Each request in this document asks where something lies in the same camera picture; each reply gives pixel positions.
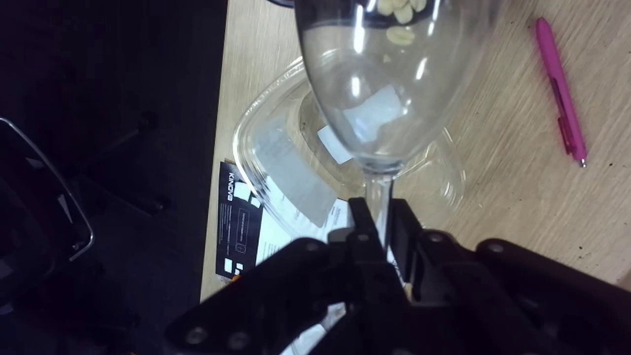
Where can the clear plastic bowl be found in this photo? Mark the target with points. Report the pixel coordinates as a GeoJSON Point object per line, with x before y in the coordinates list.
{"type": "Point", "coordinates": [296, 166]}

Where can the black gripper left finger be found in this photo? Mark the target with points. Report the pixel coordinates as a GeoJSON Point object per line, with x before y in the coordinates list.
{"type": "Point", "coordinates": [274, 302]}

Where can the black card strip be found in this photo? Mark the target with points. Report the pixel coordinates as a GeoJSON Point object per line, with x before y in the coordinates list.
{"type": "Point", "coordinates": [237, 224]}

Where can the clear wine glass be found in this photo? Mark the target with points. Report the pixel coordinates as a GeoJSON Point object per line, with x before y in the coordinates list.
{"type": "Point", "coordinates": [387, 72]}

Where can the printed paper sheet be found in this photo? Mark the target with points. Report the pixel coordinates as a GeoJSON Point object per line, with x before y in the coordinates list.
{"type": "Point", "coordinates": [276, 239]}

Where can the pink pen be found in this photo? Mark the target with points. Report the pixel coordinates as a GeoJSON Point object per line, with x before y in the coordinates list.
{"type": "Point", "coordinates": [568, 121]}

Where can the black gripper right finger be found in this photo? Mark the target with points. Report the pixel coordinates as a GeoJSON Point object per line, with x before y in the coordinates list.
{"type": "Point", "coordinates": [499, 298]}

